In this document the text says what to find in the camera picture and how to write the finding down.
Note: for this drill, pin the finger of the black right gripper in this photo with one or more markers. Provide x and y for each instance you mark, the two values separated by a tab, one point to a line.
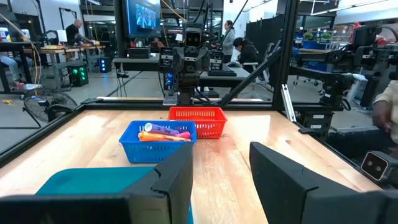
206	59
178	59

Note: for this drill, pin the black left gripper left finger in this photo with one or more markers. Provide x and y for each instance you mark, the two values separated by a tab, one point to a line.
93	208

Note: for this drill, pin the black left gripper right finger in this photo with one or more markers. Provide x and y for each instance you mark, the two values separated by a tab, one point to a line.
295	202

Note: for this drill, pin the purple highlighter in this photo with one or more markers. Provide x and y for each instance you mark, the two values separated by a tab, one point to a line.
158	128

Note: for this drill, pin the pink highlighter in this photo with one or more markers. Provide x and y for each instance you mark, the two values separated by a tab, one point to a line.
184	134

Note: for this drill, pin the orange highlighter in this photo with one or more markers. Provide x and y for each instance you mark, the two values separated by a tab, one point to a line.
152	136

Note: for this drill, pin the black backlit keyboard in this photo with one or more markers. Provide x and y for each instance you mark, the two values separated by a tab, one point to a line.
222	73

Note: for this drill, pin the person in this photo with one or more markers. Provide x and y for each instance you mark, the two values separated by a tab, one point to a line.
157	43
229	40
247	53
73	32
387	102

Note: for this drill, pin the teal plastic bin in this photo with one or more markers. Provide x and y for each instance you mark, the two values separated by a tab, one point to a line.
93	180

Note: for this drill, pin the grey desk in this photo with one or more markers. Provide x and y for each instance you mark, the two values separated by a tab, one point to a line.
140	62

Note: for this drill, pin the black box white labels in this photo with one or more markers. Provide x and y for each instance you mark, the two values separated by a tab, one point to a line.
139	53

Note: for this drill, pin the monitor with blue screen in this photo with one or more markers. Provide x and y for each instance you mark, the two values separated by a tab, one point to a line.
143	17

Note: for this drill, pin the grey office chair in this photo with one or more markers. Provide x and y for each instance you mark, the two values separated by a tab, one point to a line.
264	67

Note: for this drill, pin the red plastic basket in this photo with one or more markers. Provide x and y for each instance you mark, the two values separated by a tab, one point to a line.
205	124

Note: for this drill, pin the black partition screen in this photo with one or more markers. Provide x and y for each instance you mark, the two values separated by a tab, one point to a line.
264	31

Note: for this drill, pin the black computer blue lights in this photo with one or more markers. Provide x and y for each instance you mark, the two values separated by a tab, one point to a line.
105	64

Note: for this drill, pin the blue plastic basket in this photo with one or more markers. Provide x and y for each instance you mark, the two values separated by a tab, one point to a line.
146	152

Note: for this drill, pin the black equipment box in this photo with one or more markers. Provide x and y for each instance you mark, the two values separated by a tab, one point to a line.
317	121

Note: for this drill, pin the silver aluminium bar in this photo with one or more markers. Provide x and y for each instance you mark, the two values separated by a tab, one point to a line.
287	102

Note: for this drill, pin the black computer green lights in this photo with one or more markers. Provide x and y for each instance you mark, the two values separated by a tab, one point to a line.
77	74

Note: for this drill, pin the green potted plant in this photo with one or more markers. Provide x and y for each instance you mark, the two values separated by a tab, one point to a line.
326	35
308	35

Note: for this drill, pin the wooden plant table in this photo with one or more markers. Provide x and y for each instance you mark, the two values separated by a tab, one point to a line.
314	50

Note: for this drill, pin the black floor fan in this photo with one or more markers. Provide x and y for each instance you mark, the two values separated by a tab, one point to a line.
46	104

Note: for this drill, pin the wooden work table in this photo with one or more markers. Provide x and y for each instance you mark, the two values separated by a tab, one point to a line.
62	49

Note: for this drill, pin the black standing desk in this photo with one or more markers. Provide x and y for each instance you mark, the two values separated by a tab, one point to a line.
12	46

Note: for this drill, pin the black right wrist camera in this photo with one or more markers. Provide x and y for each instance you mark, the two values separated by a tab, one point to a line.
193	39

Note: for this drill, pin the silver arm base bracket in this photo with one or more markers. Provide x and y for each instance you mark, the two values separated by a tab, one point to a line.
169	99

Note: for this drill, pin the black aluminium table frame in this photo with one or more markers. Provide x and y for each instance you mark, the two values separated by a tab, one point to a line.
124	105

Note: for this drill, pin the black table-level camera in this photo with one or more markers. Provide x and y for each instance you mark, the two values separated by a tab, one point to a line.
374	166

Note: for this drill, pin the black device on frame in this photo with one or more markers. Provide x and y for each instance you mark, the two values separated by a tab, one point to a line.
335	87

